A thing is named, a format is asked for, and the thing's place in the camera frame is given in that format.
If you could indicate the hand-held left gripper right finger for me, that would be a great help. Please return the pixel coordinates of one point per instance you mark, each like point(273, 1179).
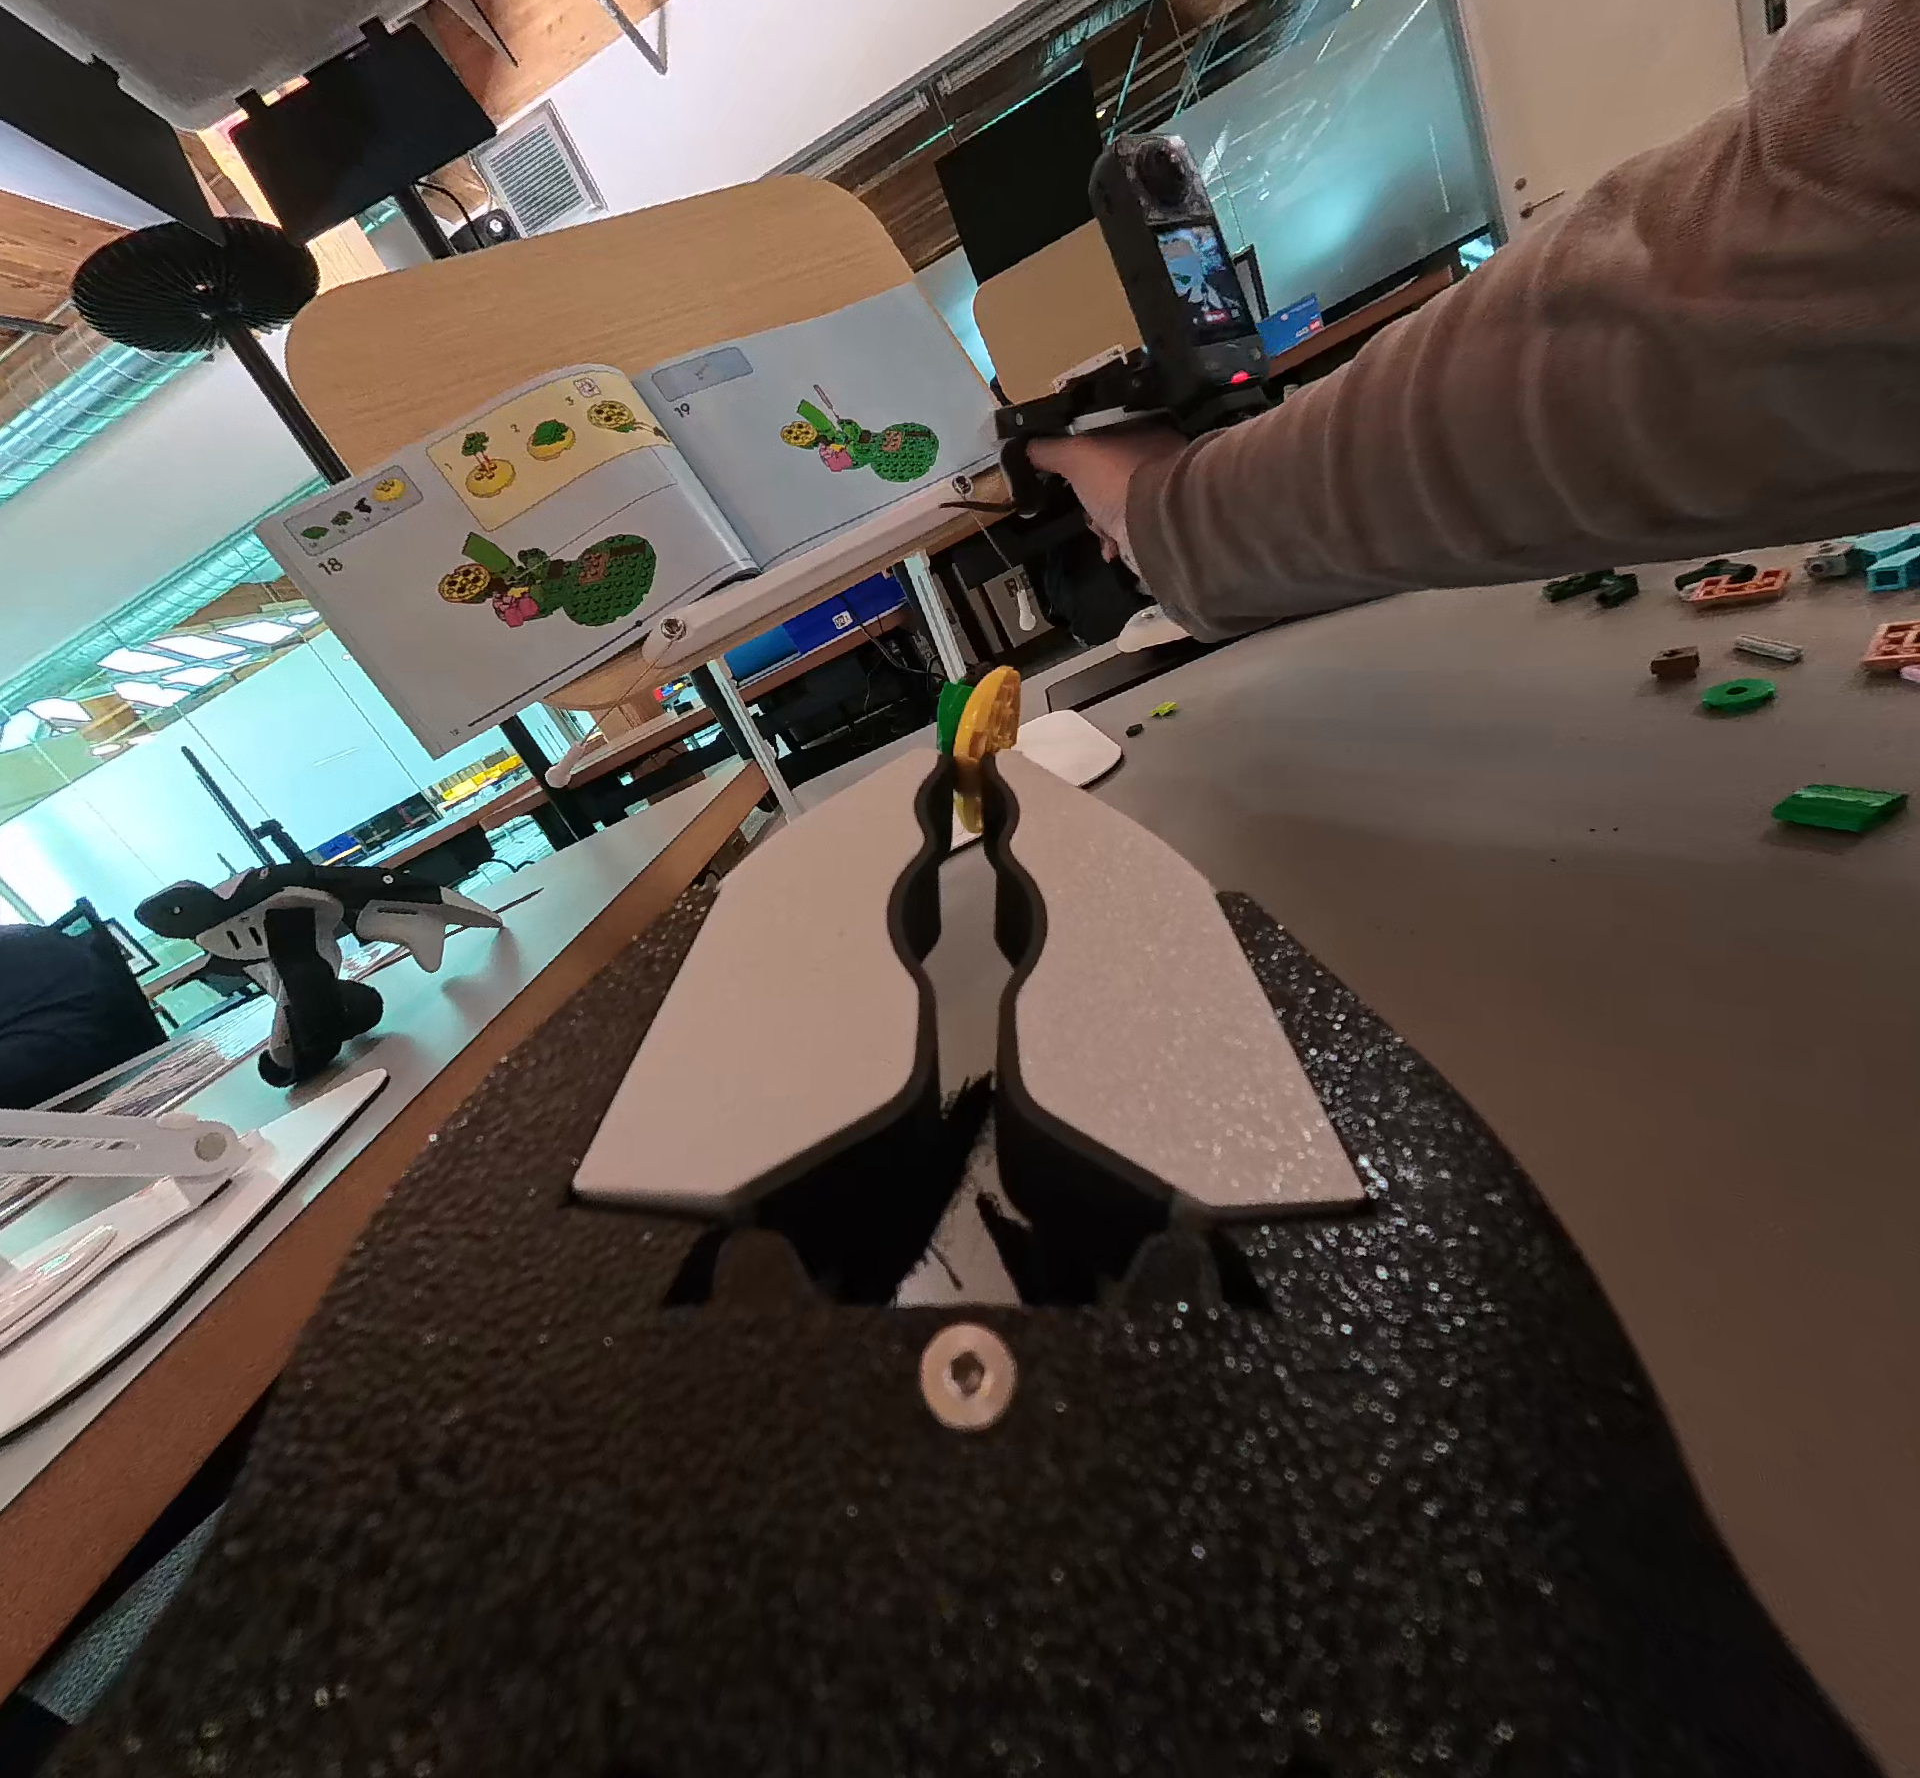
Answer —
point(1156, 1013)

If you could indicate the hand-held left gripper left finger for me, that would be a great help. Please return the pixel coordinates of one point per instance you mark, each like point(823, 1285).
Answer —
point(780, 999)

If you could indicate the yellow round disc brick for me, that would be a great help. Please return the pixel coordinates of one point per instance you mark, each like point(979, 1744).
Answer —
point(986, 737)

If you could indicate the green clip plate brick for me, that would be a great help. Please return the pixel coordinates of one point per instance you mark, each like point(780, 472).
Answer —
point(950, 713)

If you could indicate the green smooth tile brick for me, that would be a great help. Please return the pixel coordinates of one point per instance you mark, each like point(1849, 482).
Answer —
point(1839, 808)

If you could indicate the person's right forearm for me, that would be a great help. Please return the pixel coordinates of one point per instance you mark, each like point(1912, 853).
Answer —
point(1574, 353)

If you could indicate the person's right hand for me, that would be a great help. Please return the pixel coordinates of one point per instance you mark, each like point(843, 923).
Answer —
point(1103, 489)

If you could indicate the blue flat box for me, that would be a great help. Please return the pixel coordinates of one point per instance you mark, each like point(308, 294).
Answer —
point(1287, 327)

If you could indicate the black panel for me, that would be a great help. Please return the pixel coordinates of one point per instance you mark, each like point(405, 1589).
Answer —
point(1021, 173)

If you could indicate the long wooden table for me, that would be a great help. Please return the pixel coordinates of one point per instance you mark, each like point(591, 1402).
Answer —
point(1395, 302)

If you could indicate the blue storage bin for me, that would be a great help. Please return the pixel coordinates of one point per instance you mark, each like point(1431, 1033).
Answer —
point(817, 624)

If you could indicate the spare hand-held gripper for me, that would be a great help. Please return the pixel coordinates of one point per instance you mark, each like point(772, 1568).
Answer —
point(315, 939)

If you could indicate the instruction booklet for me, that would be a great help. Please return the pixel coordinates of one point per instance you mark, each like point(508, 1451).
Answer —
point(675, 503)

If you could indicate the dark green brick cluster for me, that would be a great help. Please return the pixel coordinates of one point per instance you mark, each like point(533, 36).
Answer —
point(1590, 589)

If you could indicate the brown small brick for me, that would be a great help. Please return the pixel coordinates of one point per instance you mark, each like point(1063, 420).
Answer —
point(1677, 664)

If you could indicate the vent grille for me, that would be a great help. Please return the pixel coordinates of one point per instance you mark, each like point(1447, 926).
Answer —
point(540, 172)

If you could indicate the green round brick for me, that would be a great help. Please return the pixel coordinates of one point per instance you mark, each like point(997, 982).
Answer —
point(1737, 696)

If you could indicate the white bar brick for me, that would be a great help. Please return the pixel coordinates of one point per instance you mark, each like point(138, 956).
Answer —
point(1766, 648)

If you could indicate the light blue bricks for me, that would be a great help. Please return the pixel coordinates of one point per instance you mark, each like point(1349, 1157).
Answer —
point(1884, 557)

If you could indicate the tan bracket brick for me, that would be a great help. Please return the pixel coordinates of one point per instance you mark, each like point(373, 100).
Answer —
point(1893, 646)
point(1732, 586)

